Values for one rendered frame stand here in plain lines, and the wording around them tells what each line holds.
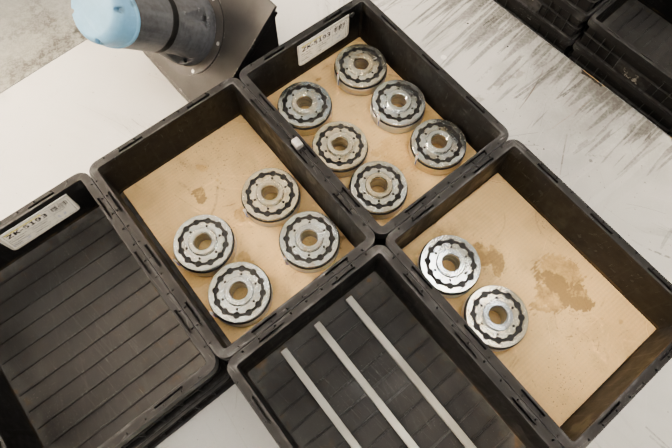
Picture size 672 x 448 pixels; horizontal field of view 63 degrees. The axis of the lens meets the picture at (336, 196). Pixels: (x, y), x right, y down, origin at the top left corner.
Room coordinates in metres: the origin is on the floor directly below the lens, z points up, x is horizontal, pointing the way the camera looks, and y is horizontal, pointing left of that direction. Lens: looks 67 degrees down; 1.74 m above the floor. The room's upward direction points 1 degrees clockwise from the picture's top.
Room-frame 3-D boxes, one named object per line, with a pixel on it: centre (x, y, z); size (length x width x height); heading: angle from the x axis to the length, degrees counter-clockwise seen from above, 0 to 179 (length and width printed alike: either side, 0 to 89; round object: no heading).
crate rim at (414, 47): (0.53, -0.06, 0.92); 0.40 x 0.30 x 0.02; 40
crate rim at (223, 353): (0.33, 0.17, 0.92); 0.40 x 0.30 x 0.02; 40
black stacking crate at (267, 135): (0.33, 0.17, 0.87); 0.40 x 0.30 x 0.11; 40
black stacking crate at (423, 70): (0.53, -0.06, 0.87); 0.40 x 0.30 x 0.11; 40
